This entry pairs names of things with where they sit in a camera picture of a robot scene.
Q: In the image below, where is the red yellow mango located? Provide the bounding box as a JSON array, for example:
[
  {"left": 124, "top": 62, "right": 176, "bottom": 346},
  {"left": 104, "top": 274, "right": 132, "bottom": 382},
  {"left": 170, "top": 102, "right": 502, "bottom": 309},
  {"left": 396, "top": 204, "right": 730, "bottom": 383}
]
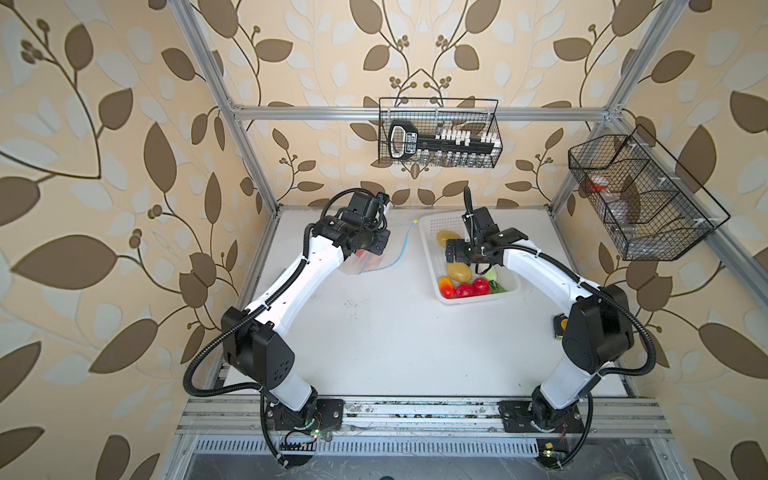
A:
[{"left": 438, "top": 277, "right": 456, "bottom": 299}]

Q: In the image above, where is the red white item in basket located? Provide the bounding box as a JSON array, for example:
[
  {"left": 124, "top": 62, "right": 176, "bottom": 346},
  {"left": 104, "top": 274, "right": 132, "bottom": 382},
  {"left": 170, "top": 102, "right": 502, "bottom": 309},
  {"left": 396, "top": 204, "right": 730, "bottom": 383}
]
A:
[{"left": 585, "top": 175, "right": 611, "bottom": 194}]

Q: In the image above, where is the back wire basket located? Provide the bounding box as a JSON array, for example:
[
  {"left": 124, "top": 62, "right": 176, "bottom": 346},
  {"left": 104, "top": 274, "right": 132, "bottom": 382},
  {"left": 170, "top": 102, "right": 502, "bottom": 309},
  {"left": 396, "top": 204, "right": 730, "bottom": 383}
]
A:
[{"left": 377, "top": 96, "right": 503, "bottom": 169}]

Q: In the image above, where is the red apple middle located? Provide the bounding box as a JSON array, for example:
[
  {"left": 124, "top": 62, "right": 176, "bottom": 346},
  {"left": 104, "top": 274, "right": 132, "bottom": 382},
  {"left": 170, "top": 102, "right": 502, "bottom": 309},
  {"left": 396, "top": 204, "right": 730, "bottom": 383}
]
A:
[{"left": 455, "top": 283, "right": 475, "bottom": 298}]

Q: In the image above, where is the white plastic basket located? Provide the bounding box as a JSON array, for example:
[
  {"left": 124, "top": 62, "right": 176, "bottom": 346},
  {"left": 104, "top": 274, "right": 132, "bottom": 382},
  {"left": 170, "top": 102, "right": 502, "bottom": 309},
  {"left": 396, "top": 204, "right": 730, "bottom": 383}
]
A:
[{"left": 417, "top": 211, "right": 521, "bottom": 306}]

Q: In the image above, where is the aluminium front rail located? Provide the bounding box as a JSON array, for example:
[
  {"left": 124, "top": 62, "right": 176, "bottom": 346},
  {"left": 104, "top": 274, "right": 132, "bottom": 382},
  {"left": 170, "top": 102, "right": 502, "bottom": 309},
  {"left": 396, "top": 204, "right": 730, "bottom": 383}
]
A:
[{"left": 177, "top": 395, "right": 673, "bottom": 439}]

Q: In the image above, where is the small red apple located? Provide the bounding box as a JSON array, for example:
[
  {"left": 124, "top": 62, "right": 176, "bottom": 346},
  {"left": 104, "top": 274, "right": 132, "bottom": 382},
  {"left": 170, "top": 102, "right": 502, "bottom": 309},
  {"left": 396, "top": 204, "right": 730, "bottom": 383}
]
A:
[{"left": 353, "top": 250, "right": 381, "bottom": 271}]

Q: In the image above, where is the clear zip top bag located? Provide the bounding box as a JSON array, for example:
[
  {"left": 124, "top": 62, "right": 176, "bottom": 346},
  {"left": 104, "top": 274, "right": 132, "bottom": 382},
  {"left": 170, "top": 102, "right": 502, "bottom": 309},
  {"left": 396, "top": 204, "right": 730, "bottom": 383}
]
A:
[{"left": 340, "top": 220, "right": 418, "bottom": 275}]

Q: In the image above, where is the yellow potato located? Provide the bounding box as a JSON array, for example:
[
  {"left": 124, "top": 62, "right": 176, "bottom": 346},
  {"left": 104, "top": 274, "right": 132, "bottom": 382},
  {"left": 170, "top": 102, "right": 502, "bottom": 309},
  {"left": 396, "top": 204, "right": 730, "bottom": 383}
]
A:
[
  {"left": 436, "top": 230, "right": 463, "bottom": 249},
  {"left": 446, "top": 262, "right": 473, "bottom": 284}
]

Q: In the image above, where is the green leafy vegetable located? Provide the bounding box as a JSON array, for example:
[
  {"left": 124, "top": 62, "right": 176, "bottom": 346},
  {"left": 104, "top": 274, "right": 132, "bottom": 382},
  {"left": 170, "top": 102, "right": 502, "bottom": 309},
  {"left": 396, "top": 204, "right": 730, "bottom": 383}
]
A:
[{"left": 489, "top": 280, "right": 506, "bottom": 294}]

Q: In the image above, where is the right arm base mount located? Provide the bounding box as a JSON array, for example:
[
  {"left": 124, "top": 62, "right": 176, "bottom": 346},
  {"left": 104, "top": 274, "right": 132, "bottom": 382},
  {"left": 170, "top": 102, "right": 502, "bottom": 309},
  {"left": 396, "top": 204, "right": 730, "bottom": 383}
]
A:
[{"left": 498, "top": 400, "right": 586, "bottom": 434}]

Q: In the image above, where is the black tool in basket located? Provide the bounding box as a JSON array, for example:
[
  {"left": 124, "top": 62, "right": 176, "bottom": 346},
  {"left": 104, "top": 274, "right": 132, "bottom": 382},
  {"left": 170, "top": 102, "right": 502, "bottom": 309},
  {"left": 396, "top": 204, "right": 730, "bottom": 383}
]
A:
[{"left": 383, "top": 120, "right": 503, "bottom": 163}]

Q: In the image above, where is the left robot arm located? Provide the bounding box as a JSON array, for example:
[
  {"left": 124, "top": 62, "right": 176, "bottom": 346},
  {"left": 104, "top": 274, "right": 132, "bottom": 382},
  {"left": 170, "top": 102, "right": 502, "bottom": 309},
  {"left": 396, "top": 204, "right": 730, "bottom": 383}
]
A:
[{"left": 182, "top": 187, "right": 390, "bottom": 412}]

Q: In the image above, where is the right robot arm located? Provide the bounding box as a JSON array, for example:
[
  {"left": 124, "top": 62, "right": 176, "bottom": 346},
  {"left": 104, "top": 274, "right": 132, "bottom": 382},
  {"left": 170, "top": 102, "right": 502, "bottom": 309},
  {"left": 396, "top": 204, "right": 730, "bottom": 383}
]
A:
[{"left": 445, "top": 188, "right": 657, "bottom": 417}]

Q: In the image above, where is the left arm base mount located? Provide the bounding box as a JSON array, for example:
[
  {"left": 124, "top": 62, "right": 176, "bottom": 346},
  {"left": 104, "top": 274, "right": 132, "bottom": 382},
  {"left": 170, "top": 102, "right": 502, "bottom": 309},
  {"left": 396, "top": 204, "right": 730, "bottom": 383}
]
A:
[{"left": 263, "top": 398, "right": 345, "bottom": 434}]

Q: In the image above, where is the white green cucumber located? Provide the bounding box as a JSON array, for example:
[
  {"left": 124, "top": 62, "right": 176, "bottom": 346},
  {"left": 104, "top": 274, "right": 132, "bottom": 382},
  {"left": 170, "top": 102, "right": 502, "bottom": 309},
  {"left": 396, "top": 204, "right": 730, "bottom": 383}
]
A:
[{"left": 483, "top": 266, "right": 498, "bottom": 282}]

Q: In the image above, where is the red apple right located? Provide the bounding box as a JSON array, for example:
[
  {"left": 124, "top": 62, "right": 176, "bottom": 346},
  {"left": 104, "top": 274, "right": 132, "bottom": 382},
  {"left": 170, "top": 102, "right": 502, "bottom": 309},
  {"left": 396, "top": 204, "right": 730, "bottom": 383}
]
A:
[{"left": 472, "top": 277, "right": 492, "bottom": 296}]

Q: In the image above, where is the side wire basket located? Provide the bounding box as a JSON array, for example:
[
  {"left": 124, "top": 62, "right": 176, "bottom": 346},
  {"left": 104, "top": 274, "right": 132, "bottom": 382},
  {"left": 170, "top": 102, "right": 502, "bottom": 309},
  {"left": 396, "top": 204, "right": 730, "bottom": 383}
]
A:
[{"left": 568, "top": 125, "right": 731, "bottom": 262}]

